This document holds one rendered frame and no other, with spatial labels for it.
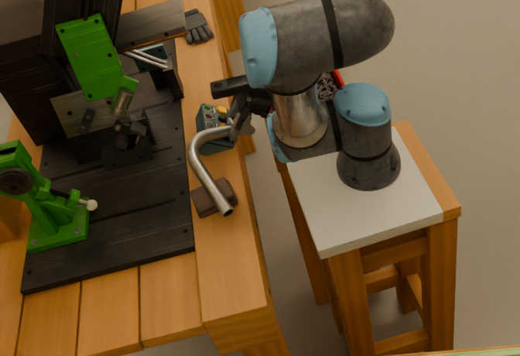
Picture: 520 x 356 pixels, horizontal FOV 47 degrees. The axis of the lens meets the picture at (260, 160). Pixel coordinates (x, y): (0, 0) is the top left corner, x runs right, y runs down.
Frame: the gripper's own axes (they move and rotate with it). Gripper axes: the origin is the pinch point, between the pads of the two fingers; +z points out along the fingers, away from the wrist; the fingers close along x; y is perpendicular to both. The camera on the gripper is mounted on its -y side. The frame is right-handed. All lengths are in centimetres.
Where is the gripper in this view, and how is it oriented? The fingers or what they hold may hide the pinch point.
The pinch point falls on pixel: (228, 129)
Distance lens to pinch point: 155.1
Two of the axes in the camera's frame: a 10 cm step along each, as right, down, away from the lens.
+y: 9.1, 1.8, 3.7
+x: -1.5, -6.8, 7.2
